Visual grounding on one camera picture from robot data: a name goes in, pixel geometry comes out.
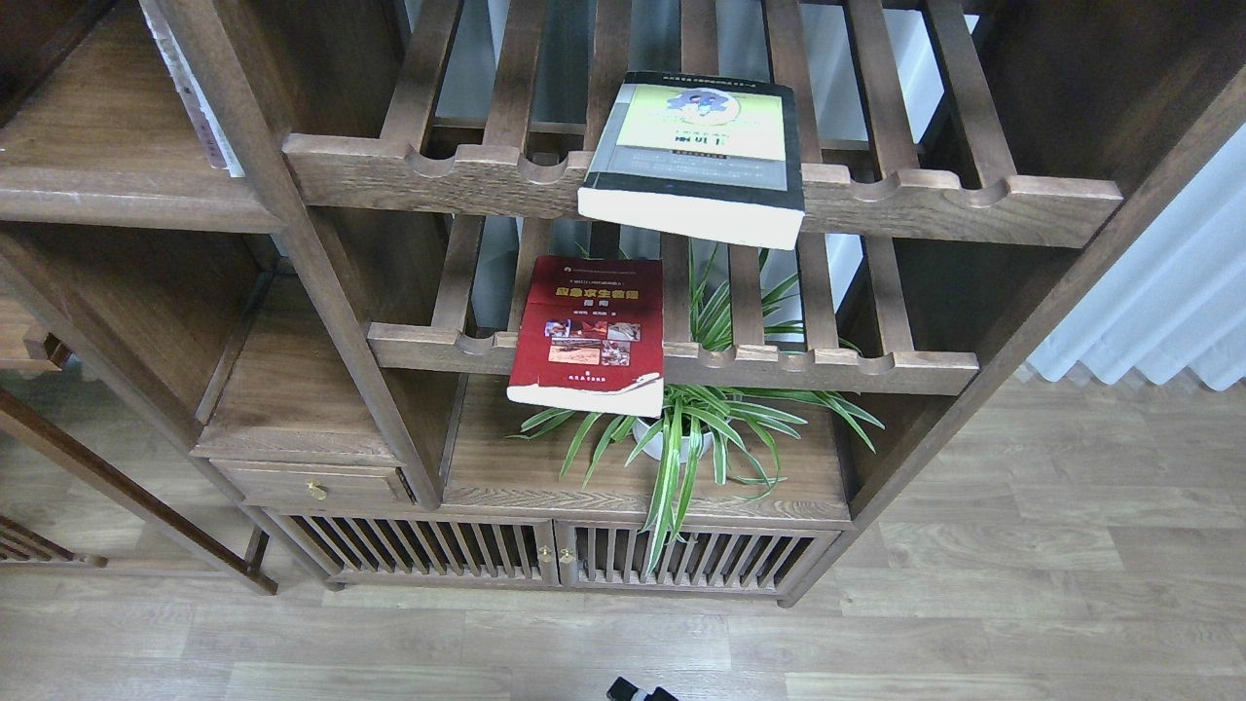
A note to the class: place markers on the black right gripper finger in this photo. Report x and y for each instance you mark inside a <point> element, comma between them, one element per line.
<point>623,690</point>

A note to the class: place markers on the yellow and black thick book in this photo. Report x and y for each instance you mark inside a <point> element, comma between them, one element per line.
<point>700,156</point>

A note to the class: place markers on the green spider plant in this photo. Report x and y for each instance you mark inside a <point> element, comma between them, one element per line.
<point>730,431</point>

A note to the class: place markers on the red paperback book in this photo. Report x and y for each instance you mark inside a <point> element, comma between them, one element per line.
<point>592,337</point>

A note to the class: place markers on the dark wooden bookshelf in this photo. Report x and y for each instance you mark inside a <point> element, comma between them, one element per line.
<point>346,312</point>

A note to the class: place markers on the standing book with pink spine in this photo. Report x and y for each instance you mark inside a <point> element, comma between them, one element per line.
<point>217,148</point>

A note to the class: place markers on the white curtain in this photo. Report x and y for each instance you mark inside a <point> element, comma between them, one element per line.
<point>1175,300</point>

